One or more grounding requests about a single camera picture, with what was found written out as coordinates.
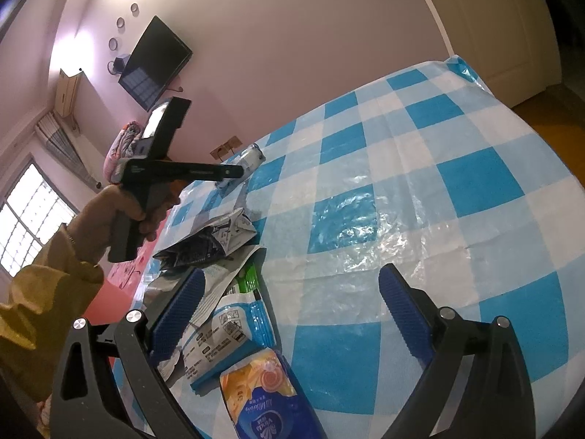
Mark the window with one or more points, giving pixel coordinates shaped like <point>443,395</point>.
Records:
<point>32,219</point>

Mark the yellow green noodle packet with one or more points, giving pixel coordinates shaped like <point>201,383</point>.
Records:
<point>249,279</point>

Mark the wall socket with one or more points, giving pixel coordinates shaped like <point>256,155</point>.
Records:
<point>226,146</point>

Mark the white blue milk pouch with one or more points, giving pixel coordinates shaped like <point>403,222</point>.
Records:
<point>237,324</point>

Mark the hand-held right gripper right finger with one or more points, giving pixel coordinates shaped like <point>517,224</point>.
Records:
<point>404,311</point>

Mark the wall air conditioner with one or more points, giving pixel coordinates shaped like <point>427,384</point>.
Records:
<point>66,93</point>

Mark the blue orange tissue packet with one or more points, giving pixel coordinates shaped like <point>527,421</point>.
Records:
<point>260,388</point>

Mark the white wipes pack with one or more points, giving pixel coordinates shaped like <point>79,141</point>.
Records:
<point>219,279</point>

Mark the person's left hand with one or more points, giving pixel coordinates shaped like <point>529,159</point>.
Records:
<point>98,219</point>

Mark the blue checked tablecloth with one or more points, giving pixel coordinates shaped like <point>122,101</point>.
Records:
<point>411,192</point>

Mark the wall television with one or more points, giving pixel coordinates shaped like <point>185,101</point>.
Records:
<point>151,64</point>

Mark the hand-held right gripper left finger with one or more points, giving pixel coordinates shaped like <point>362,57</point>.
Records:
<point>180,311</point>

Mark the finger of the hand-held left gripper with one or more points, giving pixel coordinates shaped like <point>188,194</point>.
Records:
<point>224,174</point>
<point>192,166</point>

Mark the grey curtain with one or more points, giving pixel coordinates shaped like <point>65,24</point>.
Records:
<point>64,146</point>

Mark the grey white plastic pack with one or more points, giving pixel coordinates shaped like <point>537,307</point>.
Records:
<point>251,158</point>

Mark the folded floral quilt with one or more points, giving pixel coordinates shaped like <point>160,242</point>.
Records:
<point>121,151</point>

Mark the white printed carton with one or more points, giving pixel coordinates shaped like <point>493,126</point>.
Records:
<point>196,249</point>

